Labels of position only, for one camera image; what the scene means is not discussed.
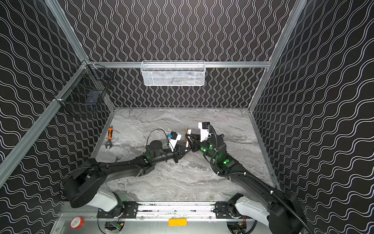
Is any tan pen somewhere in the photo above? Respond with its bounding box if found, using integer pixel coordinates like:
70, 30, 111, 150
184, 127, 189, 147

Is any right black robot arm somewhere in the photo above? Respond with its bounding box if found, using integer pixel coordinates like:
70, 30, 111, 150
186, 134, 313, 234

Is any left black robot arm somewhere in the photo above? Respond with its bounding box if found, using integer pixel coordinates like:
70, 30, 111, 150
62, 140, 191, 218

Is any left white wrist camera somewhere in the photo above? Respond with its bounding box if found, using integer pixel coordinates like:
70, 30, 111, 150
167, 132, 182, 152

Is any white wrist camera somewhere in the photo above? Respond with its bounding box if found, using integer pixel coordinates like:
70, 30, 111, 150
167, 132, 182, 152
198, 122, 210, 142

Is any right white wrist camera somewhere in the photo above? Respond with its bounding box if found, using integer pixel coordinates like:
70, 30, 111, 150
198, 122, 210, 142

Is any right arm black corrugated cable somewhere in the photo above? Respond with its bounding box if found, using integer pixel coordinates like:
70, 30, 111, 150
207, 124, 315, 234

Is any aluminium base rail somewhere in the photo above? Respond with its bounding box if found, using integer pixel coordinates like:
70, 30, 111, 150
58, 201, 296, 221

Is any orange handled adjustable wrench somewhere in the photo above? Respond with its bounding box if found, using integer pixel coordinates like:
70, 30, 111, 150
105, 125, 113, 149

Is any white wire mesh basket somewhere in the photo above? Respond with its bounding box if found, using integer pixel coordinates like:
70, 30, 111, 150
140, 60, 206, 86

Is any black wire mesh basket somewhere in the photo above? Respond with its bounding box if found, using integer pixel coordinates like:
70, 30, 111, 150
57, 61, 115, 119

